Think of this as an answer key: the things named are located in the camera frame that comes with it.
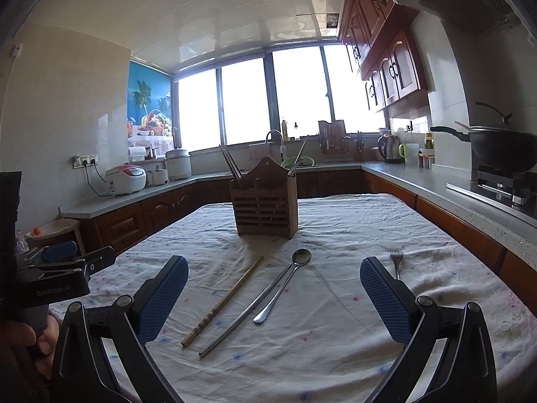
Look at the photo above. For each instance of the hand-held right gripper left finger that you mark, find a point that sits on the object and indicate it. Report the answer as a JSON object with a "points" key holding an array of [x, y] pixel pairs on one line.
{"points": [[161, 298]]}

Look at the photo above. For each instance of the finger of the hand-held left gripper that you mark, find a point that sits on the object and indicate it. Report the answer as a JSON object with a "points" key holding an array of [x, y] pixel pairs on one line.
{"points": [[58, 252], [94, 258]]}

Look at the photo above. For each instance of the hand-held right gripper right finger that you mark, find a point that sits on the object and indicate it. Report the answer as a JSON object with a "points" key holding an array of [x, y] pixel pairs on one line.
{"points": [[386, 298]]}

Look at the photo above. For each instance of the metal fork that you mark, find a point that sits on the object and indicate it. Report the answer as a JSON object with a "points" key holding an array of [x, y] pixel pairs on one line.
{"points": [[396, 262]]}

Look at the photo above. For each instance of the metal chopstick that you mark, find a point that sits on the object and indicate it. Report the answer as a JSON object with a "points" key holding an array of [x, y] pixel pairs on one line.
{"points": [[238, 170], [235, 168], [247, 310]]}

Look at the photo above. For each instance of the metal spoon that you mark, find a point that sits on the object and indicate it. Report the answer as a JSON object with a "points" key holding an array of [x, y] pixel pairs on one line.
{"points": [[302, 257]]}

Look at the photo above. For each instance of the wooden utensil holder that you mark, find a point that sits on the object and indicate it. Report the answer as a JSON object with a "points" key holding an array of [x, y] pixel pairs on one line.
{"points": [[264, 210]]}

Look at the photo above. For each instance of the person's left hand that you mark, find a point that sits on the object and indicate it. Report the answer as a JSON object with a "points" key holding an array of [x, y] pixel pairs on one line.
{"points": [[16, 342]]}

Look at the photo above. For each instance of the wooden stool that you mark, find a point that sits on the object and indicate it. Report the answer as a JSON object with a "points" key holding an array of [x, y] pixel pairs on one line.
{"points": [[58, 229]]}

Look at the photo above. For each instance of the wooden lower cabinets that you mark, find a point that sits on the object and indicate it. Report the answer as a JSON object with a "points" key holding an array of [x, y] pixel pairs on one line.
{"points": [[121, 222]]}

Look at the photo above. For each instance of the wooden cabinets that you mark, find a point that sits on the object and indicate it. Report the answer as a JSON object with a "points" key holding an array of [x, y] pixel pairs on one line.
{"points": [[121, 222], [377, 29]]}

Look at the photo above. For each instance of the white floral tablecloth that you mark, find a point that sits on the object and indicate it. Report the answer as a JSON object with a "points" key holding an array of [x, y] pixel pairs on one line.
{"points": [[335, 315]]}

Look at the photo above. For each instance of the red and white rice cooker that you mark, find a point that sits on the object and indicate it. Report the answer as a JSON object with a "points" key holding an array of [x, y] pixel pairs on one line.
{"points": [[126, 179]]}

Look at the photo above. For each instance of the paper towel roll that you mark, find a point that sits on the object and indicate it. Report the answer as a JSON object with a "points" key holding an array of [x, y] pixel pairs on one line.
{"points": [[136, 154]]}

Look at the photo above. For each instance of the grey kitchen countertop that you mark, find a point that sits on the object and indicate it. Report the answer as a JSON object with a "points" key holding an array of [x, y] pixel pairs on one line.
{"points": [[419, 180]]}

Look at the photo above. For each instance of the large white electric cooker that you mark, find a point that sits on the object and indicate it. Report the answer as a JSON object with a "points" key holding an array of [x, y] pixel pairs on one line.
{"points": [[178, 163]]}

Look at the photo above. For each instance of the row of spice jars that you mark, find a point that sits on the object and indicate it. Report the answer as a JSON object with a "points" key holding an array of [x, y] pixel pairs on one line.
{"points": [[426, 160]]}

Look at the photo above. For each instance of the dark wooden chopstick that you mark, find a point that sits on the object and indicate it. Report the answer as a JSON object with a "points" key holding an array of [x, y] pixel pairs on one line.
{"points": [[228, 167], [300, 154]]}

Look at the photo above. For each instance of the green cup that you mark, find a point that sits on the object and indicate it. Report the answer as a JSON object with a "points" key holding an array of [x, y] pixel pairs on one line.
{"points": [[402, 151]]}

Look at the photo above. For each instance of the electric kettle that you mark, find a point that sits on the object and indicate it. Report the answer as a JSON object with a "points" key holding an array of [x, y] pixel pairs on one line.
{"points": [[388, 149]]}

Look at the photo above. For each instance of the green colander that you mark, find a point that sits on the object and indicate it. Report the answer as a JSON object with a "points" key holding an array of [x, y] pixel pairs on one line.
{"points": [[308, 161]]}

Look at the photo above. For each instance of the gas stove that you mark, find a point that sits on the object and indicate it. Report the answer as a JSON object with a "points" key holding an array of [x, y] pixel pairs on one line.
{"points": [[503, 184]]}

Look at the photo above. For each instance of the wooden knife block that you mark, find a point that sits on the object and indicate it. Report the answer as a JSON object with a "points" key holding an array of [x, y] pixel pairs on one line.
{"points": [[331, 136]]}

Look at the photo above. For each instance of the curved kitchen faucet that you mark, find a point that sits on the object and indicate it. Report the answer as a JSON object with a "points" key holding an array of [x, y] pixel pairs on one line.
{"points": [[282, 145]]}

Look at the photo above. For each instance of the black wok with lid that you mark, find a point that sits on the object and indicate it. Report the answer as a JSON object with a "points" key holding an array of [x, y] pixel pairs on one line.
{"points": [[499, 145]]}

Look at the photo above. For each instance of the oil bottle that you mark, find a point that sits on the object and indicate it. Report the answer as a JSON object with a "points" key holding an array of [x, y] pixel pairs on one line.
{"points": [[285, 130]]}

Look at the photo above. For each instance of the kitchen window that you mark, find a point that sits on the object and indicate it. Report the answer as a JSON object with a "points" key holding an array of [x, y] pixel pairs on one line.
{"points": [[293, 96]]}

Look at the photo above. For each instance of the wooden upper cabinets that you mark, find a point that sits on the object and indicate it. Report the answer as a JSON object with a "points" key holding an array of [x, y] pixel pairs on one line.
{"points": [[377, 29]]}

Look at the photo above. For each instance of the white wall socket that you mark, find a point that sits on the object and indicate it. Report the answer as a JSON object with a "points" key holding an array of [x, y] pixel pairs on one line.
{"points": [[85, 160]]}

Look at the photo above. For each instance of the fruit wall poster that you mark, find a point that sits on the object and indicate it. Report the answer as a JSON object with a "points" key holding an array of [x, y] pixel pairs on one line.
{"points": [[149, 96]]}

